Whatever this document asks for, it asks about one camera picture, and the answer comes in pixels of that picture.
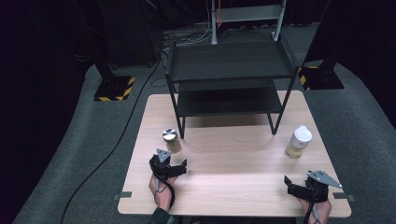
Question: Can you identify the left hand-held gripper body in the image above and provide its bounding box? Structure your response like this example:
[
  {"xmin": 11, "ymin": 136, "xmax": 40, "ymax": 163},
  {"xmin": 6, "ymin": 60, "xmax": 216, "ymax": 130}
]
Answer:
[{"xmin": 148, "ymin": 147, "xmax": 185, "ymax": 180}]

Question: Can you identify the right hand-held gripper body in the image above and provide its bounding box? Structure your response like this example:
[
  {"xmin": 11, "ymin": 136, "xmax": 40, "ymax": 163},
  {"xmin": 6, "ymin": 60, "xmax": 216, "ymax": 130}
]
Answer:
[{"xmin": 290, "ymin": 169, "xmax": 344, "ymax": 203}]

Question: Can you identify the glass jar with silver lid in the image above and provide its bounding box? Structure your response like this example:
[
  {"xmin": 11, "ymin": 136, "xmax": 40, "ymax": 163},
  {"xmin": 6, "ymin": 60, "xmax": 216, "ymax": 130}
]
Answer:
[{"xmin": 162, "ymin": 127, "xmax": 182, "ymax": 155}]

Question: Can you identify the clear bottle with white cap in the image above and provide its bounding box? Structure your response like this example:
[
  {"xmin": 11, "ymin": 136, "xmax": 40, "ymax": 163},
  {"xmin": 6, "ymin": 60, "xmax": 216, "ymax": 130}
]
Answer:
[{"xmin": 285, "ymin": 124, "xmax": 313, "ymax": 160}]

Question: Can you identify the black two-tier shelf rack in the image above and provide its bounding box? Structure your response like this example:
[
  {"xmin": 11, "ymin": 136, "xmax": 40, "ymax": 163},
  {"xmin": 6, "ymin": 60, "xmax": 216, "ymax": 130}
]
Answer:
[{"xmin": 164, "ymin": 39, "xmax": 302, "ymax": 140}]

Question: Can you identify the person's left hand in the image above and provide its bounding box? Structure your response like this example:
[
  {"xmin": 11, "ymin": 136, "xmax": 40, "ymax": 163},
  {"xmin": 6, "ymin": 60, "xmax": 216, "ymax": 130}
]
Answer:
[{"xmin": 148, "ymin": 174, "xmax": 178, "ymax": 212}]

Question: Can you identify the person's right hand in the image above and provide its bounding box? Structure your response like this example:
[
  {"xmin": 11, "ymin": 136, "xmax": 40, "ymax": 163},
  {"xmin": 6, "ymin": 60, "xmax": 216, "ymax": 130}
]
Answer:
[{"xmin": 297, "ymin": 197, "xmax": 332, "ymax": 224}]

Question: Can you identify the grey tape strip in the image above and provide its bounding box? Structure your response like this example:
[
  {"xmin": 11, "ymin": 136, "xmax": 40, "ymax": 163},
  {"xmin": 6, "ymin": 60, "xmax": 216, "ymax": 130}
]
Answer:
[
  {"xmin": 332, "ymin": 191, "xmax": 356, "ymax": 203},
  {"xmin": 113, "ymin": 190, "xmax": 133, "ymax": 201}
]

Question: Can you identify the black yellow striped stand base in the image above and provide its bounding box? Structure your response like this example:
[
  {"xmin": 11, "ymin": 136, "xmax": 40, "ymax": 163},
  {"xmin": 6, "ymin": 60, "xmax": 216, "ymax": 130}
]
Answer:
[
  {"xmin": 296, "ymin": 64, "xmax": 346, "ymax": 92},
  {"xmin": 93, "ymin": 75, "xmax": 136, "ymax": 103}
]

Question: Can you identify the grey metal stand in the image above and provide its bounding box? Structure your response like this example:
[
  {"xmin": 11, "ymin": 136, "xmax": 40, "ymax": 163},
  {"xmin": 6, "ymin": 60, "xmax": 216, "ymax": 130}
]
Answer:
[{"xmin": 210, "ymin": 0, "xmax": 288, "ymax": 46}]

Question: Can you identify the left hand-held gripper black cable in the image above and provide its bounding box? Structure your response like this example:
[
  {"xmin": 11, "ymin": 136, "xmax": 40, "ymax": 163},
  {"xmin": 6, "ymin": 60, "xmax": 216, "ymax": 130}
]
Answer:
[{"xmin": 149, "ymin": 161, "xmax": 177, "ymax": 210}]

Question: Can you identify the hand-held gripper black cable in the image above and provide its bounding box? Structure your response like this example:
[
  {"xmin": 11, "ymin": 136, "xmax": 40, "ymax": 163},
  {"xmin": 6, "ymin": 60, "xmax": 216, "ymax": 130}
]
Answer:
[
  {"xmin": 303, "ymin": 201, "xmax": 322, "ymax": 224},
  {"xmin": 149, "ymin": 161, "xmax": 177, "ymax": 210}
]

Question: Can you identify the right hand-held gripper black cable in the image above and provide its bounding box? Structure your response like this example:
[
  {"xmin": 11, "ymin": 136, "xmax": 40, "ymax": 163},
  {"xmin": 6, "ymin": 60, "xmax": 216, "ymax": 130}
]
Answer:
[{"xmin": 303, "ymin": 201, "xmax": 322, "ymax": 224}]

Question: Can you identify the long black floor cable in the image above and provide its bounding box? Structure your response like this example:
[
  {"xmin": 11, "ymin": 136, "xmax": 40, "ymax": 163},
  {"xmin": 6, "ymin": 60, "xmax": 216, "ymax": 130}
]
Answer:
[{"xmin": 58, "ymin": 58, "xmax": 163, "ymax": 224}]

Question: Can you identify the black stand post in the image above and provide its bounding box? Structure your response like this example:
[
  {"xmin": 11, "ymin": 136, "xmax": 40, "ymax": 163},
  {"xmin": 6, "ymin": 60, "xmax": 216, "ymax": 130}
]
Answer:
[
  {"xmin": 92, "ymin": 36, "xmax": 117, "ymax": 82},
  {"xmin": 303, "ymin": 0, "xmax": 347, "ymax": 73}
]

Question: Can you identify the tangle of floor cables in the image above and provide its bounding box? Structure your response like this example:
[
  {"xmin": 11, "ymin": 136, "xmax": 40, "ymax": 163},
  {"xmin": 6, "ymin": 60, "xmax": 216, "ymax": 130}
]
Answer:
[{"xmin": 161, "ymin": 21, "xmax": 217, "ymax": 50}]

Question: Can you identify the orange cable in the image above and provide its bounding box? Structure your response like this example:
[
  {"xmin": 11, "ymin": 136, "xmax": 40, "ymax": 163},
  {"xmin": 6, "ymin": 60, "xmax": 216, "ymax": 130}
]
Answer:
[{"xmin": 216, "ymin": 0, "xmax": 223, "ymax": 30}]

